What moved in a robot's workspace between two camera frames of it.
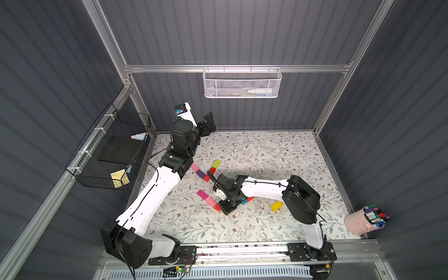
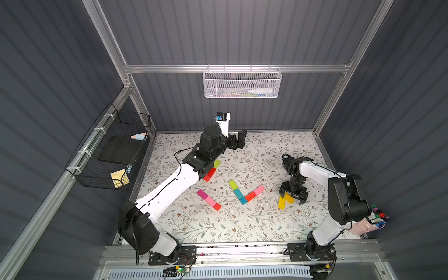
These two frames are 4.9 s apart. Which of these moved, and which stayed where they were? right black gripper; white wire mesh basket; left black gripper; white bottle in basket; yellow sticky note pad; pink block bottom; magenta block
Moved: right black gripper; left black gripper
Stayed: magenta block; white bottle in basket; pink block bottom; yellow sticky note pad; white wire mesh basket
